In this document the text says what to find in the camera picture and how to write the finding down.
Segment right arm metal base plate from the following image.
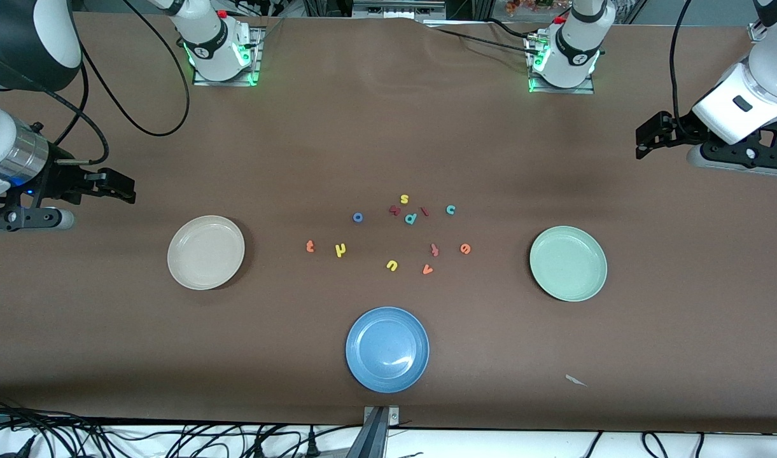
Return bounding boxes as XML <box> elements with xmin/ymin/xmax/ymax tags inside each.
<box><xmin>193</xmin><ymin>25</ymin><xmax>263</xmax><ymax>87</ymax></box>

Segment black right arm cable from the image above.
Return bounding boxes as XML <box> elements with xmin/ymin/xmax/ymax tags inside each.
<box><xmin>48</xmin><ymin>0</ymin><xmax>192</xmax><ymax>166</ymax></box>

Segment grey metal box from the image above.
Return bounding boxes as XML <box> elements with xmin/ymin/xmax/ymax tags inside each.
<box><xmin>352</xmin><ymin>0</ymin><xmax>446</xmax><ymax>15</ymax></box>

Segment grey metal strut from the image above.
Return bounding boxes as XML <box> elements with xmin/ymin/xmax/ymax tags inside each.
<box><xmin>346</xmin><ymin>408</ymin><xmax>389</xmax><ymax>458</ymax></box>

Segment blue round plate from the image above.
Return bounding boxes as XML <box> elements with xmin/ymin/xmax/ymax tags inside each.
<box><xmin>346</xmin><ymin>307</ymin><xmax>430</xmax><ymax>394</ymax></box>

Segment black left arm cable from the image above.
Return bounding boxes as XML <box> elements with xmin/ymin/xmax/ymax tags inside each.
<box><xmin>670</xmin><ymin>0</ymin><xmax>694</xmax><ymax>131</ymax></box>

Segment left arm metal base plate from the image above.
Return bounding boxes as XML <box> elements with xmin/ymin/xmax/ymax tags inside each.
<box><xmin>528</xmin><ymin>35</ymin><xmax>596</xmax><ymax>95</ymax></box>

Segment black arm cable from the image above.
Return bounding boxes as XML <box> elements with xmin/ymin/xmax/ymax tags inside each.
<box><xmin>48</xmin><ymin>0</ymin><xmax>192</xmax><ymax>166</ymax></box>
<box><xmin>670</xmin><ymin>0</ymin><xmax>694</xmax><ymax>131</ymax></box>

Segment metal table edge bracket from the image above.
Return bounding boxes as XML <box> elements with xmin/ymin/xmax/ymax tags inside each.
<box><xmin>363</xmin><ymin>406</ymin><xmax>400</xmax><ymax>426</ymax></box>

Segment beige round plate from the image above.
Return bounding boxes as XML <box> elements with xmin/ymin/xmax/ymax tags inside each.
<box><xmin>167</xmin><ymin>216</ymin><xmax>246</xmax><ymax>291</ymax></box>

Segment orange artificial flowers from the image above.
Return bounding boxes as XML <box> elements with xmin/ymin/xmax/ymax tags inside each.
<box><xmin>505</xmin><ymin>0</ymin><xmax>554</xmax><ymax>15</ymax></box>

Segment brown table cover sheet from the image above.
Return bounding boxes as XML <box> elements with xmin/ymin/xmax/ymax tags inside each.
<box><xmin>0</xmin><ymin>11</ymin><xmax>777</xmax><ymax>433</ymax></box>

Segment black base cable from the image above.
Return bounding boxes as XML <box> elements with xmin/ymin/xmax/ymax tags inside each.
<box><xmin>426</xmin><ymin>18</ymin><xmax>536</xmax><ymax>55</ymax></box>

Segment green round plate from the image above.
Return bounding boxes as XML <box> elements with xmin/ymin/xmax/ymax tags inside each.
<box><xmin>529</xmin><ymin>226</ymin><xmax>608</xmax><ymax>302</ymax></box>

